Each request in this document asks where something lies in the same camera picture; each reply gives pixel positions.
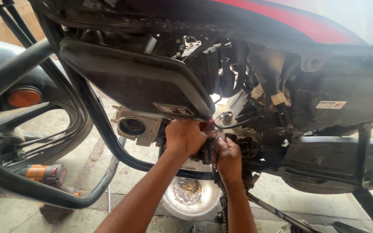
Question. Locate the thin metal rod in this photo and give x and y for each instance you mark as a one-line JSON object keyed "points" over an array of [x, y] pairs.
{"points": [[109, 199]]}

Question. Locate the person's left hand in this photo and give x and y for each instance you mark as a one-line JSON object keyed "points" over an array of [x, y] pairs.
{"points": [[184, 137]]}

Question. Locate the black side panel with sticker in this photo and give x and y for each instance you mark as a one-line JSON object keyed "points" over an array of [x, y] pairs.
{"points": [[345, 84]]}

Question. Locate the person's right fingers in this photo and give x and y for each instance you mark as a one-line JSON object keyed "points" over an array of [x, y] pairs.
{"points": [[219, 144]]}

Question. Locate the grey engine cylinder head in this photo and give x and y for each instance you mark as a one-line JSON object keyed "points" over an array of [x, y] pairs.
{"points": [[134, 127]]}

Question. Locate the orange round reflector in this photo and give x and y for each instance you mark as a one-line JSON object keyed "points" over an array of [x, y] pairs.
{"points": [[24, 97]]}

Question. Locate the long metal lever rod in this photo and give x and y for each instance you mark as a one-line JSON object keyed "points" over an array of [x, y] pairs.
{"points": [[280, 213]]}

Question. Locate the red black motorcycle fuel tank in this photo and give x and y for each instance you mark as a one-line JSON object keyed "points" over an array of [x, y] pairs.
{"points": [[287, 19]]}

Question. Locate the person's left fingers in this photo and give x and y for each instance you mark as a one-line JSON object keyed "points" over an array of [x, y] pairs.
{"points": [[207, 133]]}

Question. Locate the round metal bowl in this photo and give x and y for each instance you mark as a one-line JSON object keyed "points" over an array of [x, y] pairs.
{"points": [[189, 197]]}

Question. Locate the person's right hand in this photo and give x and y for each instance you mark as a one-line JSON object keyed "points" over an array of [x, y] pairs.
{"points": [[228, 160]]}

